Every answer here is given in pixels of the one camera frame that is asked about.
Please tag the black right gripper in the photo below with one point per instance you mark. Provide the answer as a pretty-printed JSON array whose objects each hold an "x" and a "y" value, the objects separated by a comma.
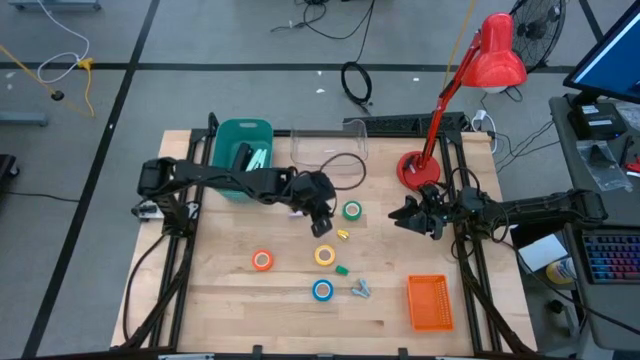
[{"x": 437, "y": 212}]

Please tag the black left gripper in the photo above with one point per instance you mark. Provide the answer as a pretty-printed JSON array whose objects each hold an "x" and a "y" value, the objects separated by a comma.
[{"x": 312, "y": 190}]

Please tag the yellow mini stapler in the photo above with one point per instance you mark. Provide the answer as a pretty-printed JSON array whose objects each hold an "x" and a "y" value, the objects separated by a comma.
[{"x": 343, "y": 234}]

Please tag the green tape roll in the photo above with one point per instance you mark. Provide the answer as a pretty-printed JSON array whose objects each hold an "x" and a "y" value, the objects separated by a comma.
[{"x": 345, "y": 211}]

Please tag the yellow tape roll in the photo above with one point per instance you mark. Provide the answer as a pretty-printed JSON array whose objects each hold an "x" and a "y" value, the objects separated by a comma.
[{"x": 317, "y": 255}]

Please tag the green mini stapler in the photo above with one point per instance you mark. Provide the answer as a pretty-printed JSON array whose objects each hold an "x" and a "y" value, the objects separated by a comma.
[{"x": 342, "y": 270}]

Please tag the blue tape roll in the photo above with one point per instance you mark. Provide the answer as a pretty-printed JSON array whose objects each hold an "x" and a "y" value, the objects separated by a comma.
[{"x": 315, "y": 290}]

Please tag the light blue staple remover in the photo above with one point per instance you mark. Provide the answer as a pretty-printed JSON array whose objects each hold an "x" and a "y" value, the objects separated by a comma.
[{"x": 361, "y": 290}]

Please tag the orange tape roll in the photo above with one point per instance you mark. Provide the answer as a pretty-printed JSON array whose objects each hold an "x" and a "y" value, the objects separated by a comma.
[{"x": 255, "y": 260}]

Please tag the mint green stapler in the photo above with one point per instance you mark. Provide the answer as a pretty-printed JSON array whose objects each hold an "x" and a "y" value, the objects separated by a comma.
[{"x": 259, "y": 160}]

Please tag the black stapler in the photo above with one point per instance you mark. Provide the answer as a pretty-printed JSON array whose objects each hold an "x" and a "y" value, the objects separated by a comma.
[{"x": 242, "y": 155}]

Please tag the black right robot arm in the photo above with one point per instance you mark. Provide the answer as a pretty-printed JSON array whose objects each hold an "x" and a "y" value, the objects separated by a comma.
[{"x": 540, "y": 210}]

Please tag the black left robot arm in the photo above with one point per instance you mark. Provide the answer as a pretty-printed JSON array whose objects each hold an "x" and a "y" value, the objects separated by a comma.
[{"x": 225, "y": 179}]

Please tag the purple staple remover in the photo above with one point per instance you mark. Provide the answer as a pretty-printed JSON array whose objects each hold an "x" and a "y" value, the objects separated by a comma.
[{"x": 296, "y": 214}]

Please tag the clear plastic bin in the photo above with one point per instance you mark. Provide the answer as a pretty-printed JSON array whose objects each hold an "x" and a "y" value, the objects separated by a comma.
[{"x": 325, "y": 145}]

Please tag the orange plastic basket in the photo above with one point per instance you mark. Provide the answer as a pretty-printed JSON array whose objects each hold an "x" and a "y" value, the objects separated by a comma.
[{"x": 430, "y": 305}]

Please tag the white power adapter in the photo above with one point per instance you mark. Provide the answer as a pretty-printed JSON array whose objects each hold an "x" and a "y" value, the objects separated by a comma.
[{"x": 481, "y": 116}]

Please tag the teal plastic bin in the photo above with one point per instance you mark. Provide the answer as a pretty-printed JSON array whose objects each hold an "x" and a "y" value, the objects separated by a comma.
[{"x": 225, "y": 145}]

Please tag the black table edge clamp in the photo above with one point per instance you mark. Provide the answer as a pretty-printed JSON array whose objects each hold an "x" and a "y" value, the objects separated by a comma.
[
  {"x": 403, "y": 353},
  {"x": 257, "y": 351}
]

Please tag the white pad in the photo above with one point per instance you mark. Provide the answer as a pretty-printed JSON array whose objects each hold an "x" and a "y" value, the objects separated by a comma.
[{"x": 542, "y": 252}]

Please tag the yellow bottle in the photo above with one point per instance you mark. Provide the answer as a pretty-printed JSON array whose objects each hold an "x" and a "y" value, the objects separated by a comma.
[{"x": 560, "y": 272}]

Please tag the clear plastic bag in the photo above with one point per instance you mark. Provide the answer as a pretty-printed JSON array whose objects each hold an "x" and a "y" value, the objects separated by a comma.
[{"x": 602, "y": 165}]

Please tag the black computer keyboard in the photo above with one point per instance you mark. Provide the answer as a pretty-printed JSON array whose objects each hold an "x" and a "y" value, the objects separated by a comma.
[{"x": 612, "y": 257}]

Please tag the small black computer box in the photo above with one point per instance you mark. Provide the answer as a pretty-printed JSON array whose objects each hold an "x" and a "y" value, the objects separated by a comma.
[{"x": 597, "y": 120}]

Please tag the black floor fan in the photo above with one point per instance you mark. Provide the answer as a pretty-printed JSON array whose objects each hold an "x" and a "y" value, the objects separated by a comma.
[{"x": 537, "y": 30}]

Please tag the grey desk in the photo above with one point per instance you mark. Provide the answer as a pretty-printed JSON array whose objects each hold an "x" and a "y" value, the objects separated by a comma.
[{"x": 615, "y": 310}]

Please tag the computer monitor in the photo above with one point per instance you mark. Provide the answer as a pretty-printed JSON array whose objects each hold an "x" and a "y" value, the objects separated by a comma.
[{"x": 610, "y": 60}]

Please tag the silver arm base bracket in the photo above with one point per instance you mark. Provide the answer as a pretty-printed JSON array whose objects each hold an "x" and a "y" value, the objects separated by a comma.
[{"x": 146, "y": 211}]

